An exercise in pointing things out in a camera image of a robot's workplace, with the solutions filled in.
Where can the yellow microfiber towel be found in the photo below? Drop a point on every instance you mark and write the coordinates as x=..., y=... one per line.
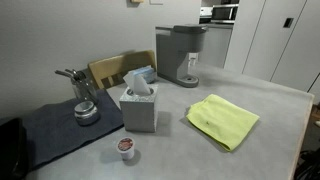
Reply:
x=221, y=120

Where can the blue and white packet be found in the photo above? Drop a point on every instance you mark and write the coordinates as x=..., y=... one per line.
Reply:
x=149, y=73

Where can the white tissue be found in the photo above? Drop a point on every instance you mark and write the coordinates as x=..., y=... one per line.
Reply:
x=136, y=83

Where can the grey tissue box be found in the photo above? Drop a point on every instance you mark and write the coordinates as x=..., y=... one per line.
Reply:
x=138, y=113

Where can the grey pod coffee maker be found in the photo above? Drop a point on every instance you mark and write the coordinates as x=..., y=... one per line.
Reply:
x=170, y=50

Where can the wooden chair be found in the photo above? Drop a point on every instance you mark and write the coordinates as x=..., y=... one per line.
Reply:
x=110, y=65

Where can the coffee pod cup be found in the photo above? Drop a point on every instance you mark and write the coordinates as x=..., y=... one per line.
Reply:
x=126, y=148

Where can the glass jar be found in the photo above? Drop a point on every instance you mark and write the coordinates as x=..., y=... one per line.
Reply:
x=85, y=90

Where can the round metal tin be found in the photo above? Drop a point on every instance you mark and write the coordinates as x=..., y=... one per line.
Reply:
x=86, y=115

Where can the white kitchen appliance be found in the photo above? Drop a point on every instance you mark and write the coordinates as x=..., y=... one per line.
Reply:
x=205, y=12

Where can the metal utensil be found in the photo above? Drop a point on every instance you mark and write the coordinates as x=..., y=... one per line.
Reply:
x=71, y=71
x=63, y=73

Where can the silver microwave oven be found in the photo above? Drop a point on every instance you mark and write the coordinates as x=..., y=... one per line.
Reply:
x=223, y=13

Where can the dark blue cloth mat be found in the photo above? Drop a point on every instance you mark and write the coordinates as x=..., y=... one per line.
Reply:
x=56, y=133

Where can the white cabinet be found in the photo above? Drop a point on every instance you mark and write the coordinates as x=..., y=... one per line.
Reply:
x=266, y=40

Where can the black bin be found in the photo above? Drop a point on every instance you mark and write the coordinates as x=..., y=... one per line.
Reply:
x=11, y=150

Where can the black bag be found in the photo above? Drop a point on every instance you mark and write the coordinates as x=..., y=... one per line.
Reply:
x=308, y=166

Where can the white light switch plate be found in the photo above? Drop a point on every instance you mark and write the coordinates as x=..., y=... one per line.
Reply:
x=156, y=1

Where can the beige wall switch plate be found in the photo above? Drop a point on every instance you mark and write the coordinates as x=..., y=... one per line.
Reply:
x=136, y=1

